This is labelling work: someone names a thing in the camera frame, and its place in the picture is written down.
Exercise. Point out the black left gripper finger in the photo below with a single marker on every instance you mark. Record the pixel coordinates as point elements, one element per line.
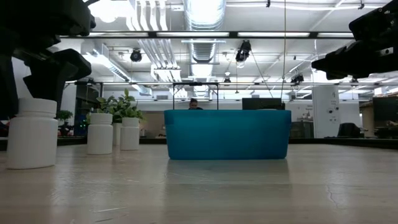
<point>56,74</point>
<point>7,87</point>

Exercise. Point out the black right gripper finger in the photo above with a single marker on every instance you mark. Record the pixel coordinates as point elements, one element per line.
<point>342,76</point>
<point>345,59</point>

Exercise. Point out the white plastic pill bottle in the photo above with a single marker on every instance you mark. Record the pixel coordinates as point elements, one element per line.
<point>130,137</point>
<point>100,137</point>
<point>32,137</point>

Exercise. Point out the teal plastic basket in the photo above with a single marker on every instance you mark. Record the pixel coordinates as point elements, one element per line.
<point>227,133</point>

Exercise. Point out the white room pillar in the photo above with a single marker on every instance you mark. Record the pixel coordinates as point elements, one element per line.
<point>325,112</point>

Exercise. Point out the small plant in dark pot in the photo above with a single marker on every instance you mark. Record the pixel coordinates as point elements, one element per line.
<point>63,119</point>

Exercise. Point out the black office chair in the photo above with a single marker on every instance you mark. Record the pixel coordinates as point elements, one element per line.
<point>348,130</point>

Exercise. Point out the green plant in white pot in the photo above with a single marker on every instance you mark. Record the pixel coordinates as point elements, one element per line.
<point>122,105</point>

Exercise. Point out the black computer monitor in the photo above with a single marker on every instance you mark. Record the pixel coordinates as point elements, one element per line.
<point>261,103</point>

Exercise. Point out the black overhead light bar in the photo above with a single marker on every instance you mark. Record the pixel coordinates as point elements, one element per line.
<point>152,34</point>

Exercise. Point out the person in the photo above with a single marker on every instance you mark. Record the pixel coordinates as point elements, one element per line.
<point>193,104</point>

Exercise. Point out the black aluminium table frame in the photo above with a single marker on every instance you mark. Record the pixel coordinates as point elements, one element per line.
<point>74,141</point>

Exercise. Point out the silver ceiling ventilation duct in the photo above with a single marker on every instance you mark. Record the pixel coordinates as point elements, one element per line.
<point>203,14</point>

